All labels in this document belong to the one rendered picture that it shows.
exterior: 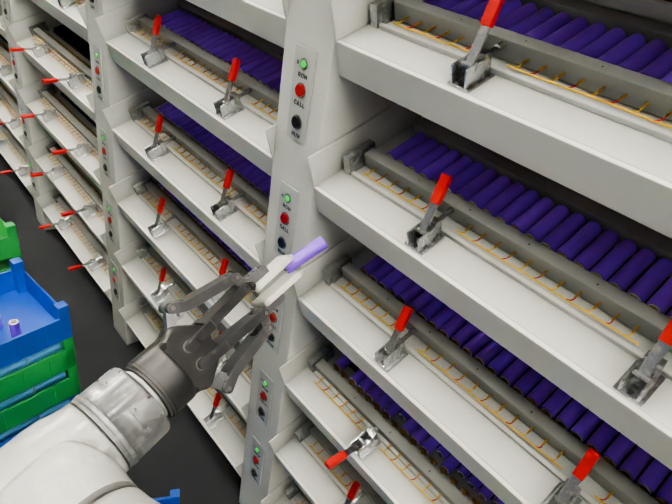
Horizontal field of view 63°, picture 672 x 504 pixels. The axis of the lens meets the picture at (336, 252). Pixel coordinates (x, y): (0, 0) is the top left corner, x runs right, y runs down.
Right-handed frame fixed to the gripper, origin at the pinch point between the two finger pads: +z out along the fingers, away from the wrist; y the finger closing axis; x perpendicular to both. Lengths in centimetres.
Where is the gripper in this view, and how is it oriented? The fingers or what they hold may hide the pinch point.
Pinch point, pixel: (273, 280)
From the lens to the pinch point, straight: 70.4
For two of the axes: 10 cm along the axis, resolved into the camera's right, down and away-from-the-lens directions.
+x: -6.5, 0.6, 7.5
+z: 6.0, -5.6, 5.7
